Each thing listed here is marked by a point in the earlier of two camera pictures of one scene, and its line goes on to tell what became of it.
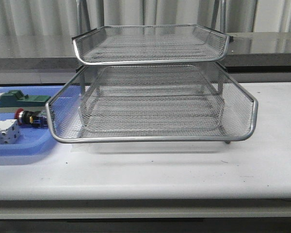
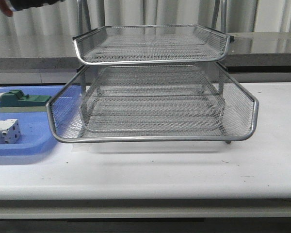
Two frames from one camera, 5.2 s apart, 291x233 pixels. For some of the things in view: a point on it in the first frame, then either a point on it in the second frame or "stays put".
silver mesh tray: (151, 102) stays put
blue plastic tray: (65, 106) stays put
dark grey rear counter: (249, 52) stays put
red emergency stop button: (30, 118) → (8, 7)
